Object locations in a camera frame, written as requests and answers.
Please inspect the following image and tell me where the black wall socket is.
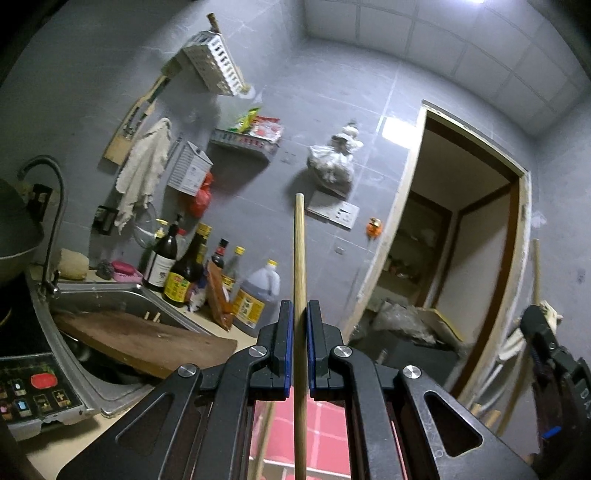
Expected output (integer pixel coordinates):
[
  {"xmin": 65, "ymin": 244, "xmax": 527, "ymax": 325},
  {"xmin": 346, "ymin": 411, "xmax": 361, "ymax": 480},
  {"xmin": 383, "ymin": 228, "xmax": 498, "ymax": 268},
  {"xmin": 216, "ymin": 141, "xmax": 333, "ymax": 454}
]
[
  {"xmin": 92, "ymin": 205, "xmax": 117, "ymax": 236},
  {"xmin": 28, "ymin": 184, "xmax": 52, "ymax": 220}
]

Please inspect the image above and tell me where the white hanging towel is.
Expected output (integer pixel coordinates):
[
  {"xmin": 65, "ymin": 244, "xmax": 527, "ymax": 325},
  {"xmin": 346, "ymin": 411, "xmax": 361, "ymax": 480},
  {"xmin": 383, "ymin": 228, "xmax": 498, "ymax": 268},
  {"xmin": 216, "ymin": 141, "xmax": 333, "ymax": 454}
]
[{"xmin": 113, "ymin": 117, "xmax": 174, "ymax": 234}]

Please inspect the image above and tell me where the white wall switch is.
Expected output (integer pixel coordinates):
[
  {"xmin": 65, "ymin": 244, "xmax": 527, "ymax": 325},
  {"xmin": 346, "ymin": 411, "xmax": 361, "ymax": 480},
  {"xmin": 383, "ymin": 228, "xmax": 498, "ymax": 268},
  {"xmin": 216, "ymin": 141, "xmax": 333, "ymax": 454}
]
[{"xmin": 307, "ymin": 191, "xmax": 338, "ymax": 221}]

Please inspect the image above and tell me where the beige loofah sponge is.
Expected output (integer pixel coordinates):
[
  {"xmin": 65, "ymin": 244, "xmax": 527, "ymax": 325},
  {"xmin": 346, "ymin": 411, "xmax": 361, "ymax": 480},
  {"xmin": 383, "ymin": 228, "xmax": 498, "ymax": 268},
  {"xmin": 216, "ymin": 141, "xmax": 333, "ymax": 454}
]
[{"xmin": 59, "ymin": 248, "xmax": 88, "ymax": 281}]

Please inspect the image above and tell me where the dark bottle with yellow label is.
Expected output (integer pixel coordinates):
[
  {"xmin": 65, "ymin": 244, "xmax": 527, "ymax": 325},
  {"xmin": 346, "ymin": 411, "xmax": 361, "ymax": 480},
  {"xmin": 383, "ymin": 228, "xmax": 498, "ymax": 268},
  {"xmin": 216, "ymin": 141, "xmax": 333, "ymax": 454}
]
[{"xmin": 163, "ymin": 231, "xmax": 206, "ymax": 308}]

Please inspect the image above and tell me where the hanging clear plastic bag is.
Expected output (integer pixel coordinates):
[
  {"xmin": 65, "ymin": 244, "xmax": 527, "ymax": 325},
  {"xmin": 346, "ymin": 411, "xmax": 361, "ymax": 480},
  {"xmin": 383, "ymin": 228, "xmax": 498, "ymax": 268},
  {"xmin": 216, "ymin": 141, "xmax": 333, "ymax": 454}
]
[{"xmin": 308, "ymin": 120, "xmax": 363, "ymax": 192}]

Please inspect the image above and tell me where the stainless steel sink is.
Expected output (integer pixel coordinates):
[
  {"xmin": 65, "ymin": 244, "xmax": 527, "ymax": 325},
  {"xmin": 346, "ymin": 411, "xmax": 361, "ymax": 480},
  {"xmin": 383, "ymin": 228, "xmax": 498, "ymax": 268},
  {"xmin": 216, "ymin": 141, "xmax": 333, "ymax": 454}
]
[{"xmin": 48, "ymin": 281, "xmax": 218, "ymax": 393}]

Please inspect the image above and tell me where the white slotted wall basket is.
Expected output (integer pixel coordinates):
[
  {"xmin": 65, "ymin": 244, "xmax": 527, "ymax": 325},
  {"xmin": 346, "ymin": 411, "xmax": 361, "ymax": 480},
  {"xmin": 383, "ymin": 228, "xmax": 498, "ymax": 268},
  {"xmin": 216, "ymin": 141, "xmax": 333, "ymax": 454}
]
[{"xmin": 178, "ymin": 30, "xmax": 254, "ymax": 97}]

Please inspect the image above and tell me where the pink soap dish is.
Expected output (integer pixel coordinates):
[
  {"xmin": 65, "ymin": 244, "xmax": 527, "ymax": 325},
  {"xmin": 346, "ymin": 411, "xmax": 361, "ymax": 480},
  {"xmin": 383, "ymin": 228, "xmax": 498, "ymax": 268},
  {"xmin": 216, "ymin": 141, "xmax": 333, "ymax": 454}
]
[{"xmin": 111, "ymin": 261, "xmax": 145, "ymax": 283}]

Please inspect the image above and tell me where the bundle of wooden chopsticks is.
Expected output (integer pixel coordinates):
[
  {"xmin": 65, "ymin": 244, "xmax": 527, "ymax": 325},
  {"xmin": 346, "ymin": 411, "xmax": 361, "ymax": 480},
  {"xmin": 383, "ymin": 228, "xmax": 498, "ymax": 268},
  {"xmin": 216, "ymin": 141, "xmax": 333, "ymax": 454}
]
[{"xmin": 249, "ymin": 401, "xmax": 502, "ymax": 480}]

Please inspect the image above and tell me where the crumpled clear plastic bag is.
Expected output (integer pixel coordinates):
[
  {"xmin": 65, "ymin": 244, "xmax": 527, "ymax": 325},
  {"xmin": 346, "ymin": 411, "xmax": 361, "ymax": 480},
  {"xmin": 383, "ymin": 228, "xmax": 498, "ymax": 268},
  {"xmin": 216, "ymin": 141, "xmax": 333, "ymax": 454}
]
[{"xmin": 372, "ymin": 300, "xmax": 437, "ymax": 344}]

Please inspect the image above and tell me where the red snack packet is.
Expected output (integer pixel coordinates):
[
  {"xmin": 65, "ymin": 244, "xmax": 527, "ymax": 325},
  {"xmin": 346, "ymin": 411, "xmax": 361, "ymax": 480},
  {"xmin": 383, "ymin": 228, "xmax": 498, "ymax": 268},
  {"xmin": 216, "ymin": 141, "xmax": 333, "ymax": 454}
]
[{"xmin": 252, "ymin": 115, "xmax": 283, "ymax": 139}]

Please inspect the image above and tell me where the round mesh strainer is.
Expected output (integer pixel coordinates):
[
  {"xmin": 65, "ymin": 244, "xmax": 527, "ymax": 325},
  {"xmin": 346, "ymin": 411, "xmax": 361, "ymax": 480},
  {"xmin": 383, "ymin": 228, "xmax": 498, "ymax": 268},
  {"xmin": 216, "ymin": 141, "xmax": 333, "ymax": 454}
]
[{"xmin": 133, "ymin": 203, "xmax": 160, "ymax": 252}]

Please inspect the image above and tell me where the yellow capped dark bottle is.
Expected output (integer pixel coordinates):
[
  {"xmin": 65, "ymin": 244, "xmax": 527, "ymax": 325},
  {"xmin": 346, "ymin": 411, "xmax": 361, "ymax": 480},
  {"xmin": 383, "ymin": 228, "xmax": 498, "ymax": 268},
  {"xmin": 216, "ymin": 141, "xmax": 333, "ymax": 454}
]
[{"xmin": 196, "ymin": 224, "xmax": 213, "ymax": 266}]

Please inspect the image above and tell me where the red capped dark bottle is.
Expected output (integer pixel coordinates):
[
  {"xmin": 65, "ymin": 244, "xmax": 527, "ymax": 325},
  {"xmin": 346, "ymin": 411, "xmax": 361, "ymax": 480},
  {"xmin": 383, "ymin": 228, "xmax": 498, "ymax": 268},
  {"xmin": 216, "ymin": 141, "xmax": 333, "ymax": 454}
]
[{"xmin": 210, "ymin": 239, "xmax": 230, "ymax": 282}]

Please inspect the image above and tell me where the dark bottle with white label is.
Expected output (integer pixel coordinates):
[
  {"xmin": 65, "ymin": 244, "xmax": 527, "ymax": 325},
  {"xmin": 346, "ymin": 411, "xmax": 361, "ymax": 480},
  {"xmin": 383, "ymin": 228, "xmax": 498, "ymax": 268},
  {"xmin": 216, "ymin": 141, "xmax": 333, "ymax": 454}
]
[{"xmin": 143, "ymin": 213, "xmax": 185, "ymax": 292}]

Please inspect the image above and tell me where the brown wooden cutting board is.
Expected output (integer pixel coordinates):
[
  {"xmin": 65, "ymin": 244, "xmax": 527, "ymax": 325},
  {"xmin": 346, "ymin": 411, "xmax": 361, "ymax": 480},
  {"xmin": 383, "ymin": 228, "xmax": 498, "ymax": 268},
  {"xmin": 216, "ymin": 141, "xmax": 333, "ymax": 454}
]
[{"xmin": 53, "ymin": 310, "xmax": 238, "ymax": 380}]

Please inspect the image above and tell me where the black handled knife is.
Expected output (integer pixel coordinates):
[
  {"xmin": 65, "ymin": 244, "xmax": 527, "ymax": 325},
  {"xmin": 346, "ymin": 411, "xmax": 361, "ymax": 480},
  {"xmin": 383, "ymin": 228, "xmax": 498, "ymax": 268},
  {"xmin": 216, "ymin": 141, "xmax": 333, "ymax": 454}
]
[{"xmin": 121, "ymin": 76, "xmax": 167, "ymax": 139}]

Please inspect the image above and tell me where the green snack packet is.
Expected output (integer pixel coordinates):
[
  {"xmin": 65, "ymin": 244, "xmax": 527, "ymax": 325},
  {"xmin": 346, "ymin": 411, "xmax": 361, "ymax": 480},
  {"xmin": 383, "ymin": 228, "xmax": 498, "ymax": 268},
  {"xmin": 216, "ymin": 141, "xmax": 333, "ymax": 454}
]
[{"xmin": 231, "ymin": 107, "xmax": 262, "ymax": 134}]

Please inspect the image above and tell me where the black wok with lid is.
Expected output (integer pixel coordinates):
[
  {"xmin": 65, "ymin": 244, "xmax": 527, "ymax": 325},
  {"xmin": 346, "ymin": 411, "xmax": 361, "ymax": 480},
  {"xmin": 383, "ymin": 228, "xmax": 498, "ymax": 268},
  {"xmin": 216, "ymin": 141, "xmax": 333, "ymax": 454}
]
[{"xmin": 0, "ymin": 178, "xmax": 44, "ymax": 284}]

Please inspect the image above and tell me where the black induction cooker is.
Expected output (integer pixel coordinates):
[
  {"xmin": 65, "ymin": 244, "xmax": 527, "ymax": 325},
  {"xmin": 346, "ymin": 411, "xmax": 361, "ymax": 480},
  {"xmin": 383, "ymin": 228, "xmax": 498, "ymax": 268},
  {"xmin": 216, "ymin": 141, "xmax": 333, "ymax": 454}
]
[{"xmin": 0, "ymin": 272, "xmax": 155, "ymax": 441}]

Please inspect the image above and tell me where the flat woven sack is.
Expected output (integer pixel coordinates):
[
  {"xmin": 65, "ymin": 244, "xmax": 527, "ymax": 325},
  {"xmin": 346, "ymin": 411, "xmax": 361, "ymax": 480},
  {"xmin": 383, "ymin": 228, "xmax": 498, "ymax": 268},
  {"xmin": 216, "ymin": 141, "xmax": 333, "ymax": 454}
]
[{"xmin": 416, "ymin": 307, "xmax": 462, "ymax": 347}]

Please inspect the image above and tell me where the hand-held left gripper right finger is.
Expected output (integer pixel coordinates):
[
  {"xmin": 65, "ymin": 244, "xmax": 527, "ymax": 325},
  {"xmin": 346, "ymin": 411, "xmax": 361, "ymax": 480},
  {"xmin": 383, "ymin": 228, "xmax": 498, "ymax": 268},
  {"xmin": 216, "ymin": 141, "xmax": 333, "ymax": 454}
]
[{"xmin": 307, "ymin": 299, "xmax": 539, "ymax": 480}]

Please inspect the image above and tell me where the wooden knife rack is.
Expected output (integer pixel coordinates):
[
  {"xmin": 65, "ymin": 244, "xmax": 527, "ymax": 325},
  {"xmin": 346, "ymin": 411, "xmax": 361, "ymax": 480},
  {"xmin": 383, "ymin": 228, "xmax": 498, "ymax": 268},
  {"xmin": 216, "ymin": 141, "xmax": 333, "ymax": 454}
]
[{"xmin": 102, "ymin": 60, "xmax": 183, "ymax": 166}]

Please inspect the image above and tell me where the clear bottle with yellow cap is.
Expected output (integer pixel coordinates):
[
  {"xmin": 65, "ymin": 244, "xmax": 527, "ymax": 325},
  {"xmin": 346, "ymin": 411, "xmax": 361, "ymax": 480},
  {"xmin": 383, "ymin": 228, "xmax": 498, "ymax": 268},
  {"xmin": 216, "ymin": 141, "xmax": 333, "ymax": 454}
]
[{"xmin": 222, "ymin": 246, "xmax": 245, "ymax": 305}]

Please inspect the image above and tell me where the white wall socket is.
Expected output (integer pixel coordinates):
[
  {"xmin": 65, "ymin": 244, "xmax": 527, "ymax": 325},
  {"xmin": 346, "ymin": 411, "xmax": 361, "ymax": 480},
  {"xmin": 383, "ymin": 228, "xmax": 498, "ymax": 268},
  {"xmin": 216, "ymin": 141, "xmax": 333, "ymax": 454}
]
[{"xmin": 330, "ymin": 199, "xmax": 360, "ymax": 230}]

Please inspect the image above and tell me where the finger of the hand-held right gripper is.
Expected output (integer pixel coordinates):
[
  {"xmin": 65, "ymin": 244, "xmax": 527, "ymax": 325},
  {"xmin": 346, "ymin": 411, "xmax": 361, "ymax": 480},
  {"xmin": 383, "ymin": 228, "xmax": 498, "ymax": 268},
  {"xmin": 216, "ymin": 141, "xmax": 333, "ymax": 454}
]
[{"xmin": 521, "ymin": 305, "xmax": 568, "ymax": 374}]

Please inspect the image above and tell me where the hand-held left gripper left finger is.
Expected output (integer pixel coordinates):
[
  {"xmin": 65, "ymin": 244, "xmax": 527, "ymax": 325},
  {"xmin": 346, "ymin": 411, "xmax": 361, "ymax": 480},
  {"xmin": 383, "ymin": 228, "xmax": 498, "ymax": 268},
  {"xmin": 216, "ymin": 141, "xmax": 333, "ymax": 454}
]
[{"xmin": 55, "ymin": 299, "xmax": 295, "ymax": 480}]

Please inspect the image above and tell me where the dark grey cabinet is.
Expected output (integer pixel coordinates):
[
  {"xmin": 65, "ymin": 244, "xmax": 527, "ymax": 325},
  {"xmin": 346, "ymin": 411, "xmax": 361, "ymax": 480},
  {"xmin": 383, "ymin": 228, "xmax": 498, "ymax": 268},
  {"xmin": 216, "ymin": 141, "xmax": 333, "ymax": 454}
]
[{"xmin": 346, "ymin": 323, "xmax": 469, "ymax": 407}]

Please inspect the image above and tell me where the curved metal faucet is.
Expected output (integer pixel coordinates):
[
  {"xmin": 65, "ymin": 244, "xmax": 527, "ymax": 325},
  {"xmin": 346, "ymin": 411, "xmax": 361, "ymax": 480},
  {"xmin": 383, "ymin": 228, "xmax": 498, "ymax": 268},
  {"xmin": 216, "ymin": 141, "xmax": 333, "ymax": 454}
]
[{"xmin": 17, "ymin": 155, "xmax": 68, "ymax": 296}]

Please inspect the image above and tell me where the brown packet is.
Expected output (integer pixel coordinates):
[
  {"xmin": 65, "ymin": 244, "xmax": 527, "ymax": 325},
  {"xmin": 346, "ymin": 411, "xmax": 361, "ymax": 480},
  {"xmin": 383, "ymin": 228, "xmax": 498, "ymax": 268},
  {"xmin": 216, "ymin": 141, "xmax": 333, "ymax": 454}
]
[{"xmin": 205, "ymin": 263, "xmax": 236, "ymax": 330}]

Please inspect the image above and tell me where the grey wall shelf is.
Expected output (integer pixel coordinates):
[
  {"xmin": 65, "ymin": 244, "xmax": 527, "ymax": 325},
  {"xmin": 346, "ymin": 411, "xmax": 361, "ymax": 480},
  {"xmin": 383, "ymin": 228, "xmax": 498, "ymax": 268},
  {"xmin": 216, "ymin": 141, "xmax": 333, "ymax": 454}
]
[{"xmin": 210, "ymin": 128, "xmax": 281, "ymax": 162}]

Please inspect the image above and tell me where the wooden door frame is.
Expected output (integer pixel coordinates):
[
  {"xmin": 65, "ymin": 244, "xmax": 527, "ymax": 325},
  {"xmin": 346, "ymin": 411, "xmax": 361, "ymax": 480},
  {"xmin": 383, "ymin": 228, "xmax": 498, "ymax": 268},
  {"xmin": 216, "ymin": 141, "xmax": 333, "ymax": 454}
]
[{"xmin": 342, "ymin": 99, "xmax": 532, "ymax": 407}]

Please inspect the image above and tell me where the red plastic bag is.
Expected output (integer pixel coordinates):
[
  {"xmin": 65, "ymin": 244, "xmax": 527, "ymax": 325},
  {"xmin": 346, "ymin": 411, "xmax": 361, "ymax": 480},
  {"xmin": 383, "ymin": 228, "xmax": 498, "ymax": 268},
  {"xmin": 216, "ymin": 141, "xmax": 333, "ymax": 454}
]
[{"xmin": 187, "ymin": 173, "xmax": 215, "ymax": 217}]

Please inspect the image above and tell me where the large cooking oil jug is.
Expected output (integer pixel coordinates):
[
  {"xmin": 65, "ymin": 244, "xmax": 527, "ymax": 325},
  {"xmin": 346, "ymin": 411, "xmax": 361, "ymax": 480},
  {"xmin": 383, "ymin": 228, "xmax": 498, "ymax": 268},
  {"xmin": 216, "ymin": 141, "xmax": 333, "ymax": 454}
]
[{"xmin": 231, "ymin": 259, "xmax": 281, "ymax": 330}]

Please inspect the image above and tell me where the long bamboo chopstick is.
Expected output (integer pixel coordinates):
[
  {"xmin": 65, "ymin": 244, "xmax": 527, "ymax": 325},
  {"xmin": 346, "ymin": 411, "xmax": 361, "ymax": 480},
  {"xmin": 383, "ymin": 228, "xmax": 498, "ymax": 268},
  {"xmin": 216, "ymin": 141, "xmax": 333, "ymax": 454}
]
[{"xmin": 293, "ymin": 193, "xmax": 308, "ymax": 480}]

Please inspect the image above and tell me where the white hanging slotted box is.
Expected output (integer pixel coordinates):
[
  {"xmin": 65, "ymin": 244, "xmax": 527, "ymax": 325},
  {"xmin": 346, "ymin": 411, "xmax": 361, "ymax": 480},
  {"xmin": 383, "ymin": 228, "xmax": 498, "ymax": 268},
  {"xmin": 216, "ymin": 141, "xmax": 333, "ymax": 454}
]
[{"xmin": 166, "ymin": 141, "xmax": 214, "ymax": 195}]

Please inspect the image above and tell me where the wooden storage shelf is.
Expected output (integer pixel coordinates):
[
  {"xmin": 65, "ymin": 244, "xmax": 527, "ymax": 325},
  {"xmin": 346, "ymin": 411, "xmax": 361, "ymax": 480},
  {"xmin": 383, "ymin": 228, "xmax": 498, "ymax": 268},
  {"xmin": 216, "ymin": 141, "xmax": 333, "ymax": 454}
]
[{"xmin": 381, "ymin": 191, "xmax": 453, "ymax": 296}]

